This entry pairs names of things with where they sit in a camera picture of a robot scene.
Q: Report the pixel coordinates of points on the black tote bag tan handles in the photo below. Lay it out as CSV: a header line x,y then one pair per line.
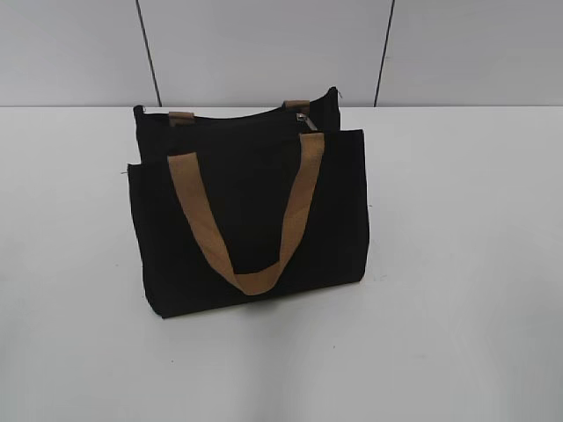
x,y
246,209

